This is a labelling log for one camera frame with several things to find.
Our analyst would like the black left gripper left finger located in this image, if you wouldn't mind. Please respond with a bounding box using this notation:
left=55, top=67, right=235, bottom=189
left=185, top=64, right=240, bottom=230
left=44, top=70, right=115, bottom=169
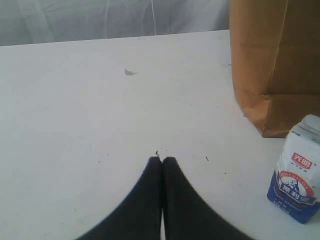
left=79, top=156, right=162, bottom=240

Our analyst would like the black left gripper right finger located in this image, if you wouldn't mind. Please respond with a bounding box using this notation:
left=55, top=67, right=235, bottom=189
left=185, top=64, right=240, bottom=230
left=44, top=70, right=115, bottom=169
left=162, top=157, right=250, bottom=240

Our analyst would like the small white blue carton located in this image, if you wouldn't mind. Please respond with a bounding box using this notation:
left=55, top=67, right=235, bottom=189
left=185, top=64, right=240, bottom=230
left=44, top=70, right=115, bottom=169
left=267, top=114, right=320, bottom=224

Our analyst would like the brown paper shopping bag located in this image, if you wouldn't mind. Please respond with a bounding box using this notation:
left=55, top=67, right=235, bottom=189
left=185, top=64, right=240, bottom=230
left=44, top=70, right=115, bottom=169
left=228, top=0, right=320, bottom=138

